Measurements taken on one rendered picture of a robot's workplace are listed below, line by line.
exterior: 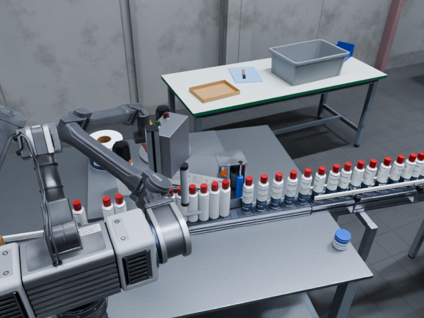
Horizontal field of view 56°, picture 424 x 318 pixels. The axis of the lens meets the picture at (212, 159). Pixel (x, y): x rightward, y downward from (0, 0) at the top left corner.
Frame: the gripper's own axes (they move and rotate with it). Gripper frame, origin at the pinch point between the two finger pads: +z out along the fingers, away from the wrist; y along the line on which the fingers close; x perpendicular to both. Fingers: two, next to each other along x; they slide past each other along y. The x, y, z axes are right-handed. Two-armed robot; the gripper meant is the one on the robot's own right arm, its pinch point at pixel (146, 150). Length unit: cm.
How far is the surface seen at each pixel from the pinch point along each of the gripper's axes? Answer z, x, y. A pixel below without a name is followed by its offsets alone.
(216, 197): 16.9, 21.4, -28.1
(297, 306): 97, 37, -74
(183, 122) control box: -28.3, 26.5, -13.3
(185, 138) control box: -20.4, 25.4, -14.0
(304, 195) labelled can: 25, 22, -74
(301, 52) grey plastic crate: 27, -165, -161
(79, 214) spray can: 14.9, 19.9, 32.3
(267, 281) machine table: 36, 58, -41
